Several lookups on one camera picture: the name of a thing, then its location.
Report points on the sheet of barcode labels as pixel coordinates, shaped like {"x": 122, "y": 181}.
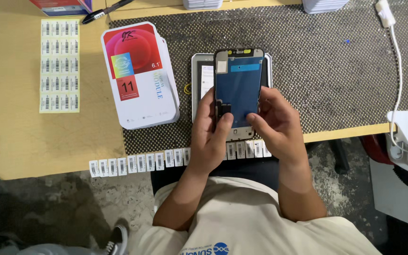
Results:
{"x": 60, "y": 65}

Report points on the black marker pen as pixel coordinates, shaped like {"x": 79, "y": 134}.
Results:
{"x": 104, "y": 12}

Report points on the grey trouser leg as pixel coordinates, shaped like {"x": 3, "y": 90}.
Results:
{"x": 48, "y": 249}

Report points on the cream t-shirt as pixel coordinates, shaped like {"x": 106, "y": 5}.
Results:
{"x": 246, "y": 219}

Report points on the black and white sneaker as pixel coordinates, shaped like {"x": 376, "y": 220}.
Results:
{"x": 117, "y": 240}

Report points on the stack of white display boxes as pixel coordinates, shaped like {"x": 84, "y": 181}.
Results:
{"x": 138, "y": 78}

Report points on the silver tablet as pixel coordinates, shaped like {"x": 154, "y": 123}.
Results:
{"x": 204, "y": 81}

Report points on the person's right hand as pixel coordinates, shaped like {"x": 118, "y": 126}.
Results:
{"x": 282, "y": 134}

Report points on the red stool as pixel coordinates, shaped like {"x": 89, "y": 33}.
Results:
{"x": 375, "y": 148}

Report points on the black woven work mat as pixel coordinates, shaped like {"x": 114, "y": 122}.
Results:
{"x": 324, "y": 70}

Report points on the red and blue carton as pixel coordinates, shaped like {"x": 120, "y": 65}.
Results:
{"x": 60, "y": 7}

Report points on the white plastic clamp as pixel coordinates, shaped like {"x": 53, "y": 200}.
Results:
{"x": 406, "y": 133}

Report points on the dark trousers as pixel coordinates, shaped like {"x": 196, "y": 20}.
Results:
{"x": 246, "y": 171}

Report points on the white board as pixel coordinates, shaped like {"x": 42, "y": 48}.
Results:
{"x": 398, "y": 191}

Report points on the phone display module blue film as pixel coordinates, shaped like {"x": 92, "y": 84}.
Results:
{"x": 239, "y": 88}

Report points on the row of barcode stickers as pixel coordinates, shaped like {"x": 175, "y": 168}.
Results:
{"x": 140, "y": 163}

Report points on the person's left hand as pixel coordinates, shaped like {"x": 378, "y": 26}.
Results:
{"x": 205, "y": 141}

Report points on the yellow rubber band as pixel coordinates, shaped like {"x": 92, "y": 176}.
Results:
{"x": 187, "y": 88}

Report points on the stack of white trays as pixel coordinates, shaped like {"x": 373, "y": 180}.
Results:
{"x": 324, "y": 5}
{"x": 203, "y": 3}

